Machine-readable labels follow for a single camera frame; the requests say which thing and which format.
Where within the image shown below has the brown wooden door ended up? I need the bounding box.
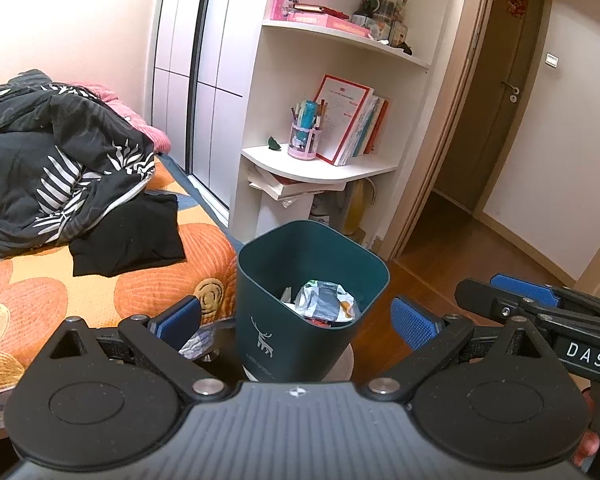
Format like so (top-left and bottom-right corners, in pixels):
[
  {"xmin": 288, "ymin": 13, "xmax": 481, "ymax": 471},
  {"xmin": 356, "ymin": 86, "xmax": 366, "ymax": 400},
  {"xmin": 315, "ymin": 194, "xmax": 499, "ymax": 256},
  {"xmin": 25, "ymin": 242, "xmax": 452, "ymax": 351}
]
[{"xmin": 434, "ymin": 0, "xmax": 552, "ymax": 212}]

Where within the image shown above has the row of upright books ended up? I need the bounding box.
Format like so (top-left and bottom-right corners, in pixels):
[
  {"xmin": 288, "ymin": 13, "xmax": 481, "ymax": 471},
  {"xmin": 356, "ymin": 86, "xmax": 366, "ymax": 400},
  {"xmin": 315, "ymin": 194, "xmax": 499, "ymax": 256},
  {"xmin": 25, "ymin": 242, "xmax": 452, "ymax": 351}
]
[{"xmin": 314, "ymin": 74, "xmax": 391, "ymax": 167}]

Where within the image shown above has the white sliding-door wardrobe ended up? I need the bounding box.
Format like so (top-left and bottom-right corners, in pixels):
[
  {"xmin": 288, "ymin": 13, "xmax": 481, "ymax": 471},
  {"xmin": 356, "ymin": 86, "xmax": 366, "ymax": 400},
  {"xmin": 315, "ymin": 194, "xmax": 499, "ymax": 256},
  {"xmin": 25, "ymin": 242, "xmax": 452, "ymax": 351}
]
[{"xmin": 152, "ymin": 0, "xmax": 281, "ymax": 221}]

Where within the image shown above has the bed with orange floral bedspread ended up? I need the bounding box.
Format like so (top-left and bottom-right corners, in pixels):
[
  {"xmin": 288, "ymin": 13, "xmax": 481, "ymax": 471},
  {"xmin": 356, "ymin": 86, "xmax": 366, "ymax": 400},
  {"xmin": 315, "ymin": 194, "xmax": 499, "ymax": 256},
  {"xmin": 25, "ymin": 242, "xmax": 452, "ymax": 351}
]
[{"xmin": 0, "ymin": 152, "xmax": 239, "ymax": 431}]

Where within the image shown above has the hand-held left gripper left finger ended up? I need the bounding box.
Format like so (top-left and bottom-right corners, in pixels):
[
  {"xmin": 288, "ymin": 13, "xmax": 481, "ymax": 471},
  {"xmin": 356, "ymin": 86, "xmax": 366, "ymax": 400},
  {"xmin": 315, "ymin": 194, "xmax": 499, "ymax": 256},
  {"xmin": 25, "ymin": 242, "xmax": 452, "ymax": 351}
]
[{"xmin": 49, "ymin": 296, "xmax": 231, "ymax": 402}]

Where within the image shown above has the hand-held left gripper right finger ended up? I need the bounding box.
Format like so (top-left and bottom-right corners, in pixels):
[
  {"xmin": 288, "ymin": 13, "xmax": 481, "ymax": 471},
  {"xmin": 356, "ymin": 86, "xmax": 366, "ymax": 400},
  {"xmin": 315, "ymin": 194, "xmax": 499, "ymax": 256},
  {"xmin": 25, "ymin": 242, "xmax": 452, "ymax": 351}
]
[{"xmin": 367, "ymin": 296, "xmax": 548, "ymax": 402}]

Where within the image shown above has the wooden door frame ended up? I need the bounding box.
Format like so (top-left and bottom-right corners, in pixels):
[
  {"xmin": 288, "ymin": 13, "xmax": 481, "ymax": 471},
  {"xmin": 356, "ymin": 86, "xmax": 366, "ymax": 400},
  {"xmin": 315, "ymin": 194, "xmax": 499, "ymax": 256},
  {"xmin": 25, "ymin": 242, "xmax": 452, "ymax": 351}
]
[{"xmin": 380, "ymin": 0, "xmax": 502, "ymax": 262}]

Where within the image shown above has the black leaf-print duvet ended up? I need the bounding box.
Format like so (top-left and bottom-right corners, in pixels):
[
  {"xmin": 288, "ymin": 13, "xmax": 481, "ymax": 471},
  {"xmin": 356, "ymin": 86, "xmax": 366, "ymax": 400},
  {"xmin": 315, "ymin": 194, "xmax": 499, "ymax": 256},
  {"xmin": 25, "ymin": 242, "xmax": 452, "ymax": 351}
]
[{"xmin": 0, "ymin": 70, "xmax": 157, "ymax": 291}]

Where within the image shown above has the white corner shelf unit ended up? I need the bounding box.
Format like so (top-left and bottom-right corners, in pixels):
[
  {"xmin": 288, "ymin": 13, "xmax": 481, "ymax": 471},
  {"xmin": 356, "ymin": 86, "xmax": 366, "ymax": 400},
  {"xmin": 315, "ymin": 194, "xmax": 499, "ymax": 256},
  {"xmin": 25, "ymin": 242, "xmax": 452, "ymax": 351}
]
[{"xmin": 227, "ymin": 0, "xmax": 461, "ymax": 261}]

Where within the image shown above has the pink corduroy blanket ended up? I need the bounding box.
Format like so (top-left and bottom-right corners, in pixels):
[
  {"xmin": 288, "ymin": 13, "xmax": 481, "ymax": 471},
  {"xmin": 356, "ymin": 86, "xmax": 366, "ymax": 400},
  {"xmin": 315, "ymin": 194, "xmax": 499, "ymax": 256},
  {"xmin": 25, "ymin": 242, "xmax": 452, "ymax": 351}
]
[{"xmin": 70, "ymin": 81, "xmax": 173, "ymax": 154}]

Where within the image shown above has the black garment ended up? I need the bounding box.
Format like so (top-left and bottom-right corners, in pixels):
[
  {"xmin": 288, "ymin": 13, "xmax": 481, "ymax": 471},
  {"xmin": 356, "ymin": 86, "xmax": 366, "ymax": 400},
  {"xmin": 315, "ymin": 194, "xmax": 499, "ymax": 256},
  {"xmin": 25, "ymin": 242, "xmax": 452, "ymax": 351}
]
[{"xmin": 70, "ymin": 192, "xmax": 187, "ymax": 277}]

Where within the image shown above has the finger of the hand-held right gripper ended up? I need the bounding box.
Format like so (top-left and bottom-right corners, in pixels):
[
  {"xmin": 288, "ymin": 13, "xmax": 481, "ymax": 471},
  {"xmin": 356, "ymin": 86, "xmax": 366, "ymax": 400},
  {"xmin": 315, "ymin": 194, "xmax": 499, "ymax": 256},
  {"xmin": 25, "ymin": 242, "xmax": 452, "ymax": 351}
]
[
  {"xmin": 490, "ymin": 274, "xmax": 600, "ymax": 318},
  {"xmin": 455, "ymin": 280, "xmax": 541, "ymax": 328}
]

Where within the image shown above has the group of jars and bottles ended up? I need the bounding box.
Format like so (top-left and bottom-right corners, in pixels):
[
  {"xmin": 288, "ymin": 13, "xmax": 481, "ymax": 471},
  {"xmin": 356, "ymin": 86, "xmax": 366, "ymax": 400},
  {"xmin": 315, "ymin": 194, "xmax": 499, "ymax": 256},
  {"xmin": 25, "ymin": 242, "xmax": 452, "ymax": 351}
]
[{"xmin": 352, "ymin": 0, "xmax": 414, "ymax": 54}]

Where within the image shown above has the stack of papers and booklets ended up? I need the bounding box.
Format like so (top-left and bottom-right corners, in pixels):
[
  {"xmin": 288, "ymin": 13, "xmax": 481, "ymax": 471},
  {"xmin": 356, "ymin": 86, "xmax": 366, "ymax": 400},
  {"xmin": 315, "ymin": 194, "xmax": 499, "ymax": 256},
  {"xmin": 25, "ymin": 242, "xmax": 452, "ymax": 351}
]
[{"xmin": 247, "ymin": 164, "xmax": 348, "ymax": 202}]

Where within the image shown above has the yellow container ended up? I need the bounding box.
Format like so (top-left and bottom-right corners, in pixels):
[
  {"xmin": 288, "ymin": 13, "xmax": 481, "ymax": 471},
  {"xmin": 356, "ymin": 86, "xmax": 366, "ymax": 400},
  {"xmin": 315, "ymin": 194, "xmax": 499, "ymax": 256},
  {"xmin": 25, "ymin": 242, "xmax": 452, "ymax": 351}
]
[{"xmin": 342, "ymin": 180, "xmax": 377, "ymax": 237}]

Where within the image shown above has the teal plastic waste bin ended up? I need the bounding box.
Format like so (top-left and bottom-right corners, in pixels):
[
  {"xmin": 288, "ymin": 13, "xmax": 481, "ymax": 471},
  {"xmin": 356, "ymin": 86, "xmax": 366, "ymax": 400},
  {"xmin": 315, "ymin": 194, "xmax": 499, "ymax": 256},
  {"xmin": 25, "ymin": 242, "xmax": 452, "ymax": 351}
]
[{"xmin": 236, "ymin": 220, "xmax": 391, "ymax": 382}]

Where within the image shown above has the person's right hand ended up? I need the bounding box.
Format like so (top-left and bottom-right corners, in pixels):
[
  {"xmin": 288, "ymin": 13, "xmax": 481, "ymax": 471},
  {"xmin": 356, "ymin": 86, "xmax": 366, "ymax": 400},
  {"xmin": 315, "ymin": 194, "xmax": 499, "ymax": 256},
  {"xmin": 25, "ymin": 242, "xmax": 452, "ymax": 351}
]
[{"xmin": 572, "ymin": 431, "xmax": 600, "ymax": 466}]

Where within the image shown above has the pink pen holder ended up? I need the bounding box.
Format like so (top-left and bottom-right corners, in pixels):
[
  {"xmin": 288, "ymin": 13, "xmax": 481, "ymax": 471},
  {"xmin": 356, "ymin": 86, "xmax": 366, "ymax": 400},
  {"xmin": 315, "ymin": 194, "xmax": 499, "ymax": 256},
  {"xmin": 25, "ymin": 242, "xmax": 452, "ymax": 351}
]
[{"xmin": 287, "ymin": 100, "xmax": 326, "ymax": 160}]

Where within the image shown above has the clear plastic wrapper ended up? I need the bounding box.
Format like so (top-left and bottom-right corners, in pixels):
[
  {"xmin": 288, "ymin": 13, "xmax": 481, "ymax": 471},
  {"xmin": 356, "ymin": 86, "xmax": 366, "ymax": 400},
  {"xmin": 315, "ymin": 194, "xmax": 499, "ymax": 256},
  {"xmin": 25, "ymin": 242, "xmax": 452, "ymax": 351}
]
[{"xmin": 294, "ymin": 280, "xmax": 361, "ymax": 322}]

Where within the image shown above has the white cylindrical appliance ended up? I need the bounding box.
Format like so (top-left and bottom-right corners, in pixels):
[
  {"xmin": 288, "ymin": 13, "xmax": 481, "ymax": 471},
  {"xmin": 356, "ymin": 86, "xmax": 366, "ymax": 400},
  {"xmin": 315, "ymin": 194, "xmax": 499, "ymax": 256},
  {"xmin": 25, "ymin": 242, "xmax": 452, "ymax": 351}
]
[{"xmin": 260, "ymin": 192, "xmax": 314, "ymax": 242}]

